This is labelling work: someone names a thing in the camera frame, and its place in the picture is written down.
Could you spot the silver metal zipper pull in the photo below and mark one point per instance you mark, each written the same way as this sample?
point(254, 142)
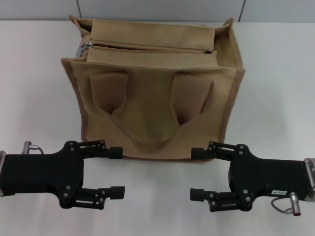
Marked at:
point(82, 50)

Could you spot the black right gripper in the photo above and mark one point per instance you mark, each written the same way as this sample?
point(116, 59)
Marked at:
point(270, 177)

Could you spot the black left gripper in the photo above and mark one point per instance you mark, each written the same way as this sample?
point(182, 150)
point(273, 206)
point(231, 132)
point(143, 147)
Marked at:
point(37, 174)

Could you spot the khaki canvas food bag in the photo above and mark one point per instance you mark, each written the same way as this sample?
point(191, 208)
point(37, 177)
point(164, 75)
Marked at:
point(152, 103)

